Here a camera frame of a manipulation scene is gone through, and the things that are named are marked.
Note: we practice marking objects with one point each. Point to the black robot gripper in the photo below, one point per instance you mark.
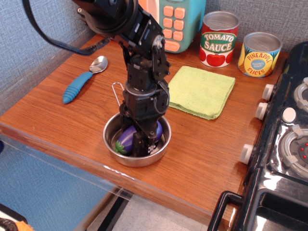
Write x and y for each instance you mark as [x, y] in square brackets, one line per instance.
[143, 109]

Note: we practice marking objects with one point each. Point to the purple toy eggplant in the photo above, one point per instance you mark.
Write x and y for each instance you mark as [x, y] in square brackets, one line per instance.
[124, 144]

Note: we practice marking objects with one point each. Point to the small stainless steel pan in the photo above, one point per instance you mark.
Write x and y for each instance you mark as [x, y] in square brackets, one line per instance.
[112, 132]

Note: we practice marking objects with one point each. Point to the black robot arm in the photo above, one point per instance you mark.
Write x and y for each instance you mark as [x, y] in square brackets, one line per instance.
[136, 31]

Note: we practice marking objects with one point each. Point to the green folded cloth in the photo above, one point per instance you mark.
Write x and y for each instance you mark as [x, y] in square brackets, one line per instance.
[199, 92]

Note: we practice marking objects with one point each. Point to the white stove knob bottom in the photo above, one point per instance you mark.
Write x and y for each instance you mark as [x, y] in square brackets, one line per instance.
[246, 153]

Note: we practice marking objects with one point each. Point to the white stove knob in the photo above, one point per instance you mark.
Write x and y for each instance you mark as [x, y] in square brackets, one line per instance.
[246, 153]
[261, 110]
[267, 92]

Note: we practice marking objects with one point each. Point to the teal toy microwave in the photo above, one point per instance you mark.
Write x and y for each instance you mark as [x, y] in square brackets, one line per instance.
[180, 20]

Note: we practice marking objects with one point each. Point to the white stove knob middle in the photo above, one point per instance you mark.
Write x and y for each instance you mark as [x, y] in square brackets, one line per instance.
[261, 110]

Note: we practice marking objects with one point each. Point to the tomato sauce can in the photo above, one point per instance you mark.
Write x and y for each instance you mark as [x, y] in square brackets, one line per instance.
[218, 38]

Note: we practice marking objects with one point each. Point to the white stove knob top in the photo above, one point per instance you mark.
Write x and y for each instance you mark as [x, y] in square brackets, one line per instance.
[267, 92]

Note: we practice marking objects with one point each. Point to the orange object bottom left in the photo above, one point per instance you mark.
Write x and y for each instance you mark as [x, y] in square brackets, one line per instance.
[10, 225]

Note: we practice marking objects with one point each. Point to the pineapple slices can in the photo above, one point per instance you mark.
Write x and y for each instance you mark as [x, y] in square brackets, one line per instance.
[259, 54]

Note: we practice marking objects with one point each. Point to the black toy stove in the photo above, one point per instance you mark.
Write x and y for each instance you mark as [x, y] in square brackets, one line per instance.
[275, 194]

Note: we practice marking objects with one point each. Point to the blue handled metal spoon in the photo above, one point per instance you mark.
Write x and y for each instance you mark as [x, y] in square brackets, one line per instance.
[97, 66]

